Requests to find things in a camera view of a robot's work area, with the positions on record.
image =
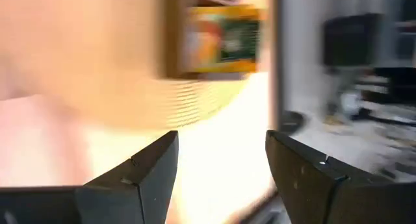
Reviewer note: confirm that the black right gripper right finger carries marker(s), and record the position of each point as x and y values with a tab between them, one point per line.
318	198

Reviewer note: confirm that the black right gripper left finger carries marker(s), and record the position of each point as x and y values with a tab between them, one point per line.
130	198

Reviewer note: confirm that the yellow green tea packet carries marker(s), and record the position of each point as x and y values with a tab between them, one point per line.
227	39

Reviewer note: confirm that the brown wooden tea caddy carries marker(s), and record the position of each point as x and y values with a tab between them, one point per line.
172	39

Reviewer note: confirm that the round woven straw placemat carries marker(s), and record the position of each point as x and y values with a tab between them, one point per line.
195	100

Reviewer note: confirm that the black computer tower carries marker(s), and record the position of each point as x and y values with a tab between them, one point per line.
351	39

